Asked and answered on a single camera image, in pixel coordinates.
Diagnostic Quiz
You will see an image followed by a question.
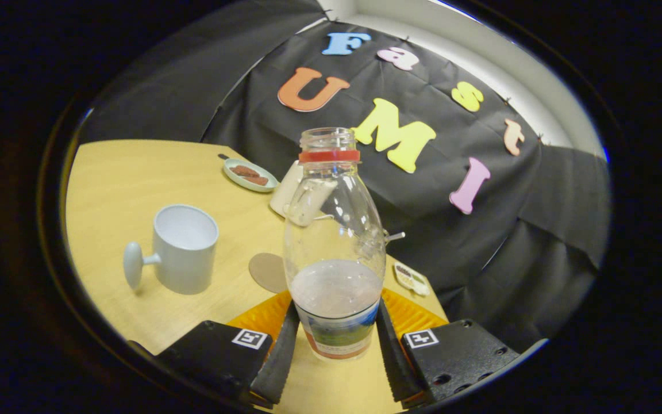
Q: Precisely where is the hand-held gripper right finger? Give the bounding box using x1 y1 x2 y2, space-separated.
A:
376 287 520 409

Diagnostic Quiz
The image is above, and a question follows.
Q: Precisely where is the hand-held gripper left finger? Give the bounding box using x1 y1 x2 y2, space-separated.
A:
156 290 300 409

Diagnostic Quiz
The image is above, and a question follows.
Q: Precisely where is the round brown coaster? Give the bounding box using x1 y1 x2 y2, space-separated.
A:
248 252 289 294

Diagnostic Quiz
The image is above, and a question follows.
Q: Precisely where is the clear plastic juice bottle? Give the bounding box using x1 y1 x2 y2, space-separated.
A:
283 128 387 362

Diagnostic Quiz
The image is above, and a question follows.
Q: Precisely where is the light grey cup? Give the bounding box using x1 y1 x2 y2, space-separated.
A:
123 204 220 296

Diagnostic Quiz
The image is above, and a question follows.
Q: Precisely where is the small printed white packet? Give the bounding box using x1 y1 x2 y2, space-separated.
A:
393 262 430 297

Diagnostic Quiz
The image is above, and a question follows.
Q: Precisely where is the small metal rack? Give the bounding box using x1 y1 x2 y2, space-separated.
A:
360 227 406 259

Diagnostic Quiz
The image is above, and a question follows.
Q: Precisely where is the white toaster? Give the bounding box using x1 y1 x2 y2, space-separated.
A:
269 160 337 226

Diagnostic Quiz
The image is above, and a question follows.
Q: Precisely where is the pale green plate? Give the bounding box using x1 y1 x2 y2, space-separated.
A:
223 158 279 193

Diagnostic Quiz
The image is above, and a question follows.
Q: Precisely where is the wooden table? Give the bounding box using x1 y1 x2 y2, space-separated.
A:
66 140 449 414

